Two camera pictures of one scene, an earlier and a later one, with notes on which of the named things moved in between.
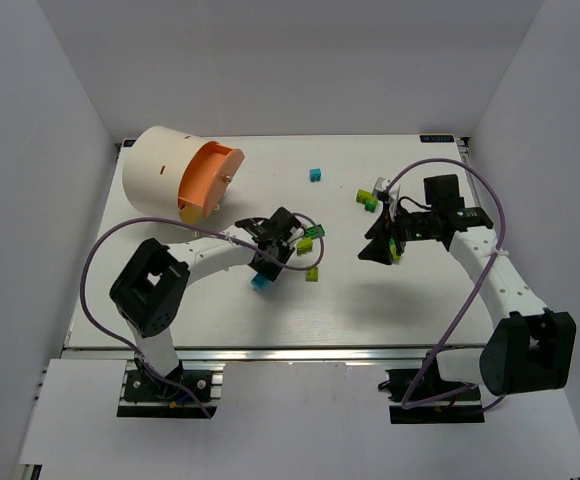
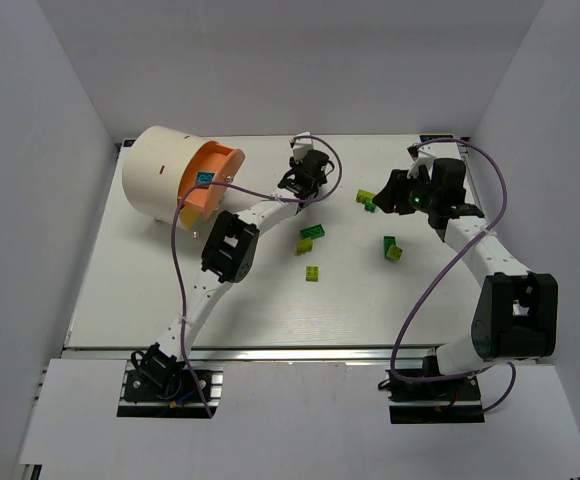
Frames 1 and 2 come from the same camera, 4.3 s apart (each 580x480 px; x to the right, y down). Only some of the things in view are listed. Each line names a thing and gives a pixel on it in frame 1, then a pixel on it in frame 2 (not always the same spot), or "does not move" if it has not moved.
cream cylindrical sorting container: [154, 165] does not move
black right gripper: [390, 231] -> [405, 190]
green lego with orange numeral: [370, 205] does not move
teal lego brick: [260, 284] -> [204, 177]
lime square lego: [393, 249] does not move
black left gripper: [268, 265] -> [297, 179]
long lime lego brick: [362, 196] does not move
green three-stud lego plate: [315, 231] does not move
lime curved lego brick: [304, 245] does not move
